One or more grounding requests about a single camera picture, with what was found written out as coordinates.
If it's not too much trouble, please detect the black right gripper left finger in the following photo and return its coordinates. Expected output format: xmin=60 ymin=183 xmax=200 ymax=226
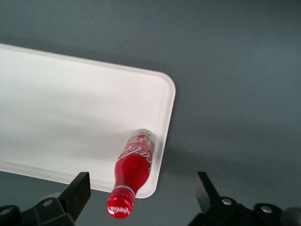
xmin=0 ymin=171 xmax=92 ymax=226

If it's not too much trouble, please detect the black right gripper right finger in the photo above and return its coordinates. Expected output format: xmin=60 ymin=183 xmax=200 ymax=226
xmin=188 ymin=171 xmax=290 ymax=226

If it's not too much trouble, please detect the red coke bottle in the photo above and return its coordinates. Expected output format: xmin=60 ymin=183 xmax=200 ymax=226
xmin=106 ymin=128 xmax=156 ymax=219

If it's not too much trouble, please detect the white plastic tray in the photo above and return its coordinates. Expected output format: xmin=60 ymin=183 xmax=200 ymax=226
xmin=0 ymin=43 xmax=176 ymax=199

